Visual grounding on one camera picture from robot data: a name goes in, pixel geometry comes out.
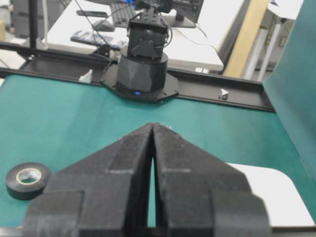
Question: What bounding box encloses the black computer keyboard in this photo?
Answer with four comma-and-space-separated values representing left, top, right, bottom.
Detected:
110, 1, 136, 28

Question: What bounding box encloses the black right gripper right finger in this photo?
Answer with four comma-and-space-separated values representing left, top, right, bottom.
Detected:
153, 123, 272, 237

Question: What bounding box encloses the black computer mouse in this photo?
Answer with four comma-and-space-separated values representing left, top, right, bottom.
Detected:
93, 20, 115, 32

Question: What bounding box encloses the green table cloth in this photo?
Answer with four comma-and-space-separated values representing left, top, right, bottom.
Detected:
0, 75, 316, 227

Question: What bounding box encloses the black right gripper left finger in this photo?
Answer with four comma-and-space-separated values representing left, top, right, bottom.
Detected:
23, 123, 154, 237

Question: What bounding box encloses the black aluminium frame rail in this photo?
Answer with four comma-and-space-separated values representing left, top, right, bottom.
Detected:
0, 42, 274, 112

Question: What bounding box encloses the black monitor stand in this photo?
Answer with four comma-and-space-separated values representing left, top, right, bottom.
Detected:
162, 0, 204, 28

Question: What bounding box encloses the white plastic tray case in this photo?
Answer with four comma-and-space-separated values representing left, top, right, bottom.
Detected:
229, 163, 315, 227

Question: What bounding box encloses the white background desk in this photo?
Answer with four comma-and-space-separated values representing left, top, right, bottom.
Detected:
47, 0, 250, 72

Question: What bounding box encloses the black electrical tape roll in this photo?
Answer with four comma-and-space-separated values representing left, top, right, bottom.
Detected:
5, 162, 51, 200

